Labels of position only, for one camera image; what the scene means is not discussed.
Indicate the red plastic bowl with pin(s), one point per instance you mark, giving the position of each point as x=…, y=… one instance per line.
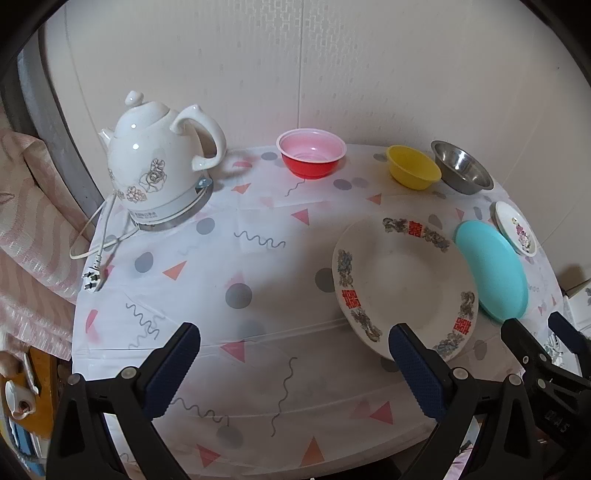
x=310, y=164

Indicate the silver kettle base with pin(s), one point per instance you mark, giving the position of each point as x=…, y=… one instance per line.
x=161, y=225

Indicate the stainless steel bowl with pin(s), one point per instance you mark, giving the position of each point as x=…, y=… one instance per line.
x=461, y=170

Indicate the white floral ceramic kettle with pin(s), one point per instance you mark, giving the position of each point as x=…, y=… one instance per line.
x=152, y=152

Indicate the yellow plastic bowl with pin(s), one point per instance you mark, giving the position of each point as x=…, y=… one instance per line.
x=411, y=170

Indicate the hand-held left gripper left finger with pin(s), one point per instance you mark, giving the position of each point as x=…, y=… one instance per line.
x=171, y=369

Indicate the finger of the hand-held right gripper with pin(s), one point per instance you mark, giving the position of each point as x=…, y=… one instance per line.
x=567, y=331
x=517, y=334

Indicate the white patterned tablecloth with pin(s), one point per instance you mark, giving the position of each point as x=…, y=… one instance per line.
x=277, y=277

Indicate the white ceramic cup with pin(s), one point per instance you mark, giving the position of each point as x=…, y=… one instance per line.
x=16, y=398

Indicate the small floral white plate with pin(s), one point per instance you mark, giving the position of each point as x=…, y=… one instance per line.
x=515, y=226

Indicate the white box with grey print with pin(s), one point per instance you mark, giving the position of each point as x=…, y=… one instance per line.
x=579, y=297

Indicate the teal plastic plate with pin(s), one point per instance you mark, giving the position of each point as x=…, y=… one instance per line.
x=494, y=272

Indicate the grey door frame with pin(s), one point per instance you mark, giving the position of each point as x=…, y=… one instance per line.
x=51, y=120

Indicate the pink striped cloth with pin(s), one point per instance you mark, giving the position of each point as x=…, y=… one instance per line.
x=32, y=240

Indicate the large white patterned plate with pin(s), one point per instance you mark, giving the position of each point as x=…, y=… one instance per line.
x=406, y=281

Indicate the wooden furniture piece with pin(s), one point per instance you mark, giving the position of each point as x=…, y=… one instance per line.
x=44, y=392

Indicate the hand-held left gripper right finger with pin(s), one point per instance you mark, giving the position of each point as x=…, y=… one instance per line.
x=415, y=369

